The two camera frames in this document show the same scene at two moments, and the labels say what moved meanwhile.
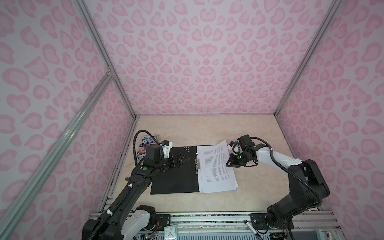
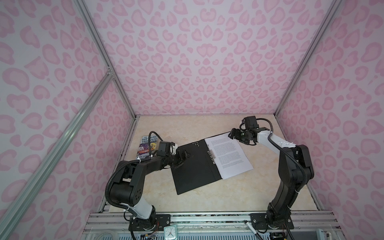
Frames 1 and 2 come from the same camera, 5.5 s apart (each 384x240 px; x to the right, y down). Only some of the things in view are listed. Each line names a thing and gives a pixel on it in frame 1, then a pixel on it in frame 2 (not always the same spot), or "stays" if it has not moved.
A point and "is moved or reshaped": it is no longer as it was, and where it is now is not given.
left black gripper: (179, 163) stays
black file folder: (183, 179) → (199, 169)
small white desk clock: (170, 232) stays
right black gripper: (231, 159) → (237, 136)
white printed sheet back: (214, 175) is moved or reshaped
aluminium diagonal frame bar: (9, 216) stays
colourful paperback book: (146, 140) stays
